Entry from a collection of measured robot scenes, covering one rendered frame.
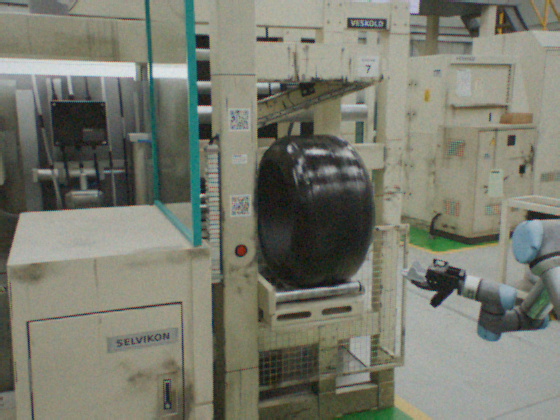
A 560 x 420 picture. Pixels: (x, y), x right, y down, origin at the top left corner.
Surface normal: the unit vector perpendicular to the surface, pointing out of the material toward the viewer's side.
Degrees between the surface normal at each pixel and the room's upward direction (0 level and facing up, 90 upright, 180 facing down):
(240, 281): 90
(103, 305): 90
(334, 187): 63
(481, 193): 90
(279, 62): 90
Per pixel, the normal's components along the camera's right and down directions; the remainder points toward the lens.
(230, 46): 0.35, 0.18
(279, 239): 0.28, -0.43
